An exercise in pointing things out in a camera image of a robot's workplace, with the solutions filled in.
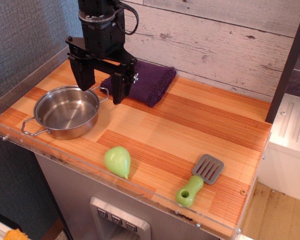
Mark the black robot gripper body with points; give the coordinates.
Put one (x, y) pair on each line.
(103, 46)

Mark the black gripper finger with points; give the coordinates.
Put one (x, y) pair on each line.
(121, 86)
(84, 74)

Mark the green plastic pear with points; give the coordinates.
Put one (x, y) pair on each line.
(118, 161)

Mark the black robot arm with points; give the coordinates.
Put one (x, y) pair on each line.
(105, 8)

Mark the purple folded towel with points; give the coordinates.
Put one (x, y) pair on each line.
(153, 82)

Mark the stainless steel pot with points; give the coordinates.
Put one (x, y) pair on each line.
(67, 112)

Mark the grey green toy spatula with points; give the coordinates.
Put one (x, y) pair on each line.
(206, 171)

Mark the grey toy fridge dispenser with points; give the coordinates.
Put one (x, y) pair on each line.
(114, 223)

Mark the clear acrylic table guard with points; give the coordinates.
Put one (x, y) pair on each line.
(164, 142)

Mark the orange object bottom left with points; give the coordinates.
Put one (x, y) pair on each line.
(15, 234)

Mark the dark right frame post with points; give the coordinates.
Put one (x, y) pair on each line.
(285, 77)

